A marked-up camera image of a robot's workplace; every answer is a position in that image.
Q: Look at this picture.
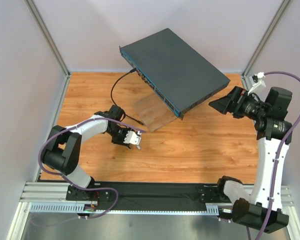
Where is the black cloth strip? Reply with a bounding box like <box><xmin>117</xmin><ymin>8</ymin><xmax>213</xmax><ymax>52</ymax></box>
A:
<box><xmin>94</xmin><ymin>181</ymin><xmax>246</xmax><ymax>213</ymax></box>

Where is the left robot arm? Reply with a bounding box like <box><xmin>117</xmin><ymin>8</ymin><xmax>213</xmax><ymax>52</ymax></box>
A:
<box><xmin>38</xmin><ymin>105</ymin><xmax>141</xmax><ymax>190</ymax></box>

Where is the aluminium frame post right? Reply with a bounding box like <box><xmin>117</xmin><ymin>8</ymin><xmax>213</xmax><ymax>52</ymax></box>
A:
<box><xmin>242</xmin><ymin>0</ymin><xmax>293</xmax><ymax>77</ymax></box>

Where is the aluminium frame post left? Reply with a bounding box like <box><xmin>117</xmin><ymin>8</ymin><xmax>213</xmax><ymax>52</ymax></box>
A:
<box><xmin>24</xmin><ymin>0</ymin><xmax>71</xmax><ymax>76</ymax></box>

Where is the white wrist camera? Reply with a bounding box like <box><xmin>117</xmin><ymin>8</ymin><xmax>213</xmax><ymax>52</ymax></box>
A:
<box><xmin>248</xmin><ymin>72</ymin><xmax>266</xmax><ymax>95</ymax></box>
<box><xmin>123</xmin><ymin>130</ymin><xmax>142</xmax><ymax>146</ymax></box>

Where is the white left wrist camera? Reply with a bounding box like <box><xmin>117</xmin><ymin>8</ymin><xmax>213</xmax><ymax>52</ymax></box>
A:
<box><xmin>123</xmin><ymin>130</ymin><xmax>142</xmax><ymax>146</ymax></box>

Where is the black patch cable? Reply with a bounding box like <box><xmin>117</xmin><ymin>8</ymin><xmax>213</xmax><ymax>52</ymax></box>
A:
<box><xmin>110</xmin><ymin>67</ymin><xmax>145</xmax><ymax>126</ymax></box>

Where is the aluminium frame post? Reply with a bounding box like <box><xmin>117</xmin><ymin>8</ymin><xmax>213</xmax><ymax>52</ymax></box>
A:
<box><xmin>242</xmin><ymin>0</ymin><xmax>293</xmax><ymax>77</ymax></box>
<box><xmin>24</xmin><ymin>0</ymin><xmax>71</xmax><ymax>76</ymax></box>

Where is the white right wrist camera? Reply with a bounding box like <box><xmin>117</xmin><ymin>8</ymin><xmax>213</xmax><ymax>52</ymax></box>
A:
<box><xmin>248</xmin><ymin>72</ymin><xmax>266</xmax><ymax>95</ymax></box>

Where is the wooden support board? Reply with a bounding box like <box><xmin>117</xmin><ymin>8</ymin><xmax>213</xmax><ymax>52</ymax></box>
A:
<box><xmin>132</xmin><ymin>93</ymin><xmax>177</xmax><ymax>133</ymax></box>

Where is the blue-faced grey network switch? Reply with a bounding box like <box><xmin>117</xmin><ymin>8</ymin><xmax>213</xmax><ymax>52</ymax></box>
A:
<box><xmin>119</xmin><ymin>28</ymin><xmax>230</xmax><ymax>119</ymax></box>

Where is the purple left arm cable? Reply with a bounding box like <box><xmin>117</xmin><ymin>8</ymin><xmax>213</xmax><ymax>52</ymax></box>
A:
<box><xmin>29</xmin><ymin>117</ymin><xmax>147</xmax><ymax>226</ymax></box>

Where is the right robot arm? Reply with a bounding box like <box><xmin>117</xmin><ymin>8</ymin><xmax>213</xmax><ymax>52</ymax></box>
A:
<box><xmin>209</xmin><ymin>86</ymin><xmax>293</xmax><ymax>234</ymax></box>

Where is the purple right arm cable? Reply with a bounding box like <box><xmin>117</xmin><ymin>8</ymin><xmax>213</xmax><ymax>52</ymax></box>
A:
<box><xmin>218</xmin><ymin>71</ymin><xmax>300</xmax><ymax>240</ymax></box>

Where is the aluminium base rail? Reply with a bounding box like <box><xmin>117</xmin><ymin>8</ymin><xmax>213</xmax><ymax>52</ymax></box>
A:
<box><xmin>20</xmin><ymin>177</ymin><xmax>289</xmax><ymax>226</ymax></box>

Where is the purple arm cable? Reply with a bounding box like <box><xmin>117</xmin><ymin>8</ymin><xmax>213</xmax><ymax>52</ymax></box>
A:
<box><xmin>29</xmin><ymin>117</ymin><xmax>147</xmax><ymax>226</ymax></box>
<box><xmin>218</xmin><ymin>71</ymin><xmax>300</xmax><ymax>240</ymax></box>

